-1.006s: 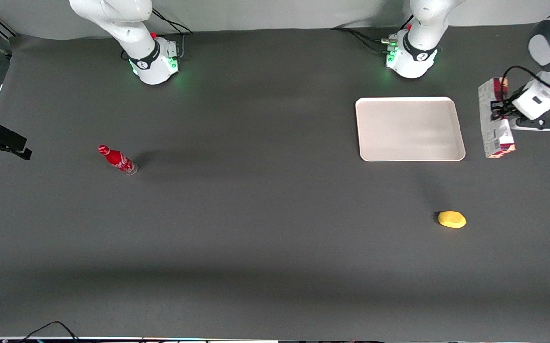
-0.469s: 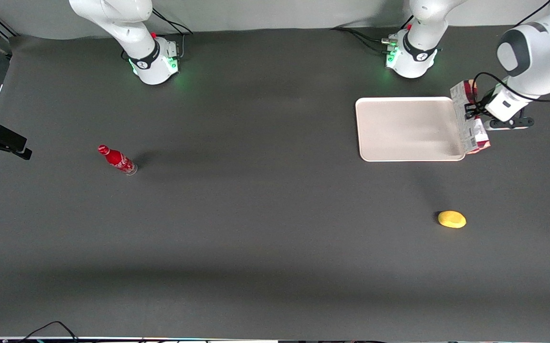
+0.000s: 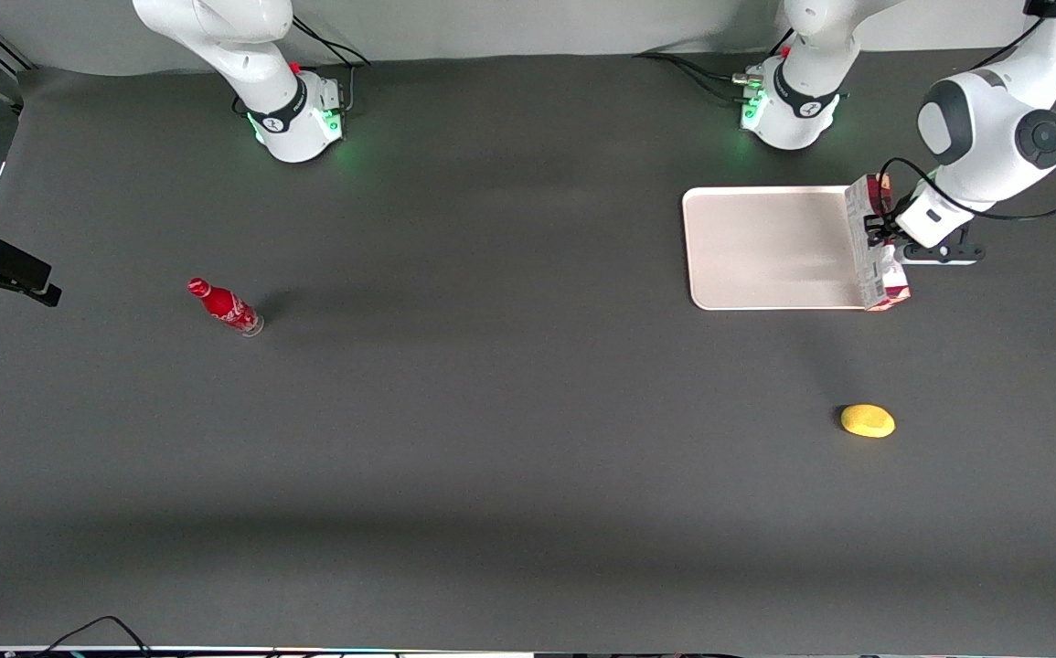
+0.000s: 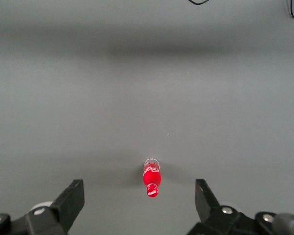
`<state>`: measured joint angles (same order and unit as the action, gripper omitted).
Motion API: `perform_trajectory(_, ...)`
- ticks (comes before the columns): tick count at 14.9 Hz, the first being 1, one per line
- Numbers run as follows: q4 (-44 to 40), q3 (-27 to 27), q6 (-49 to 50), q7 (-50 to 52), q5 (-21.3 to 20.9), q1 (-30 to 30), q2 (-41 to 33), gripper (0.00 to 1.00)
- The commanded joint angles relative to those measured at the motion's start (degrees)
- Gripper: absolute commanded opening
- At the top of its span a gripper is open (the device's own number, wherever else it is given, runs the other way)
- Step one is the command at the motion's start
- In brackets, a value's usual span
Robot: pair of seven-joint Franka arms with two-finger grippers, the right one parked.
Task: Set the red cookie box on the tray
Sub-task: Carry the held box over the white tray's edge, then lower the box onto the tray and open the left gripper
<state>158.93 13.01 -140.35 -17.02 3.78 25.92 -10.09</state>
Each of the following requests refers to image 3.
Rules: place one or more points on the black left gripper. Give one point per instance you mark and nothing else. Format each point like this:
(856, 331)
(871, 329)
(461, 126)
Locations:
(885, 230)

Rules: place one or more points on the red cookie box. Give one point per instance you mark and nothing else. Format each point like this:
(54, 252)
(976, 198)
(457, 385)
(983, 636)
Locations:
(868, 270)

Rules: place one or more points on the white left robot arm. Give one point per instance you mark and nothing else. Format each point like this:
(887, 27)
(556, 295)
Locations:
(994, 137)

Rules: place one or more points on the beige plastic tray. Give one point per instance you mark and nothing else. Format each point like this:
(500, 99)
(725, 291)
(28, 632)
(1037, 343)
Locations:
(765, 247)

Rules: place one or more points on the yellow lemon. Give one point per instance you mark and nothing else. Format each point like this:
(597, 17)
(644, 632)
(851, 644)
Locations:
(868, 421)

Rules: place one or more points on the red cola bottle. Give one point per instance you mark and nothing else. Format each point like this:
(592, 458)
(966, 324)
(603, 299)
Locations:
(226, 307)

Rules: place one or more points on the dark grey table mat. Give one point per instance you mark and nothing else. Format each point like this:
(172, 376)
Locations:
(528, 411)

